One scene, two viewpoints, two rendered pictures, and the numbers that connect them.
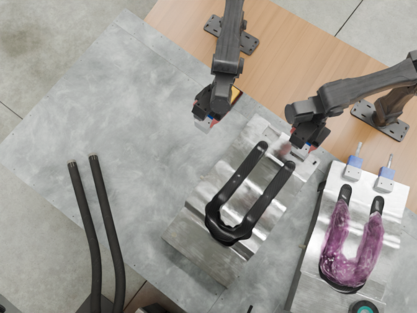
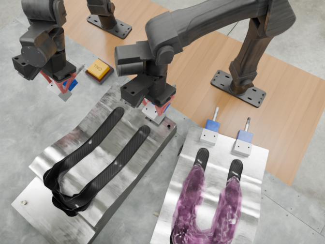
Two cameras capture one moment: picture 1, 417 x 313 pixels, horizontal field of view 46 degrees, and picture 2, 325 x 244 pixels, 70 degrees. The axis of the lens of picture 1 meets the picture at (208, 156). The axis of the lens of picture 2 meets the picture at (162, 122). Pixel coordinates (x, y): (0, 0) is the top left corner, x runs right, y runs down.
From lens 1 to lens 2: 0.92 m
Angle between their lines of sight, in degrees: 6
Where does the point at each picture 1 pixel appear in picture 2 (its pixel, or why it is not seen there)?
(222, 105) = (35, 55)
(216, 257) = (63, 227)
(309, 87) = (173, 63)
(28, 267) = not seen: outside the picture
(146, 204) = (13, 170)
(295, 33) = not seen: hidden behind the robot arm
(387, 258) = (246, 230)
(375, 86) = (211, 13)
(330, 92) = (155, 27)
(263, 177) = (117, 142)
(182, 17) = (71, 12)
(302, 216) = (161, 180)
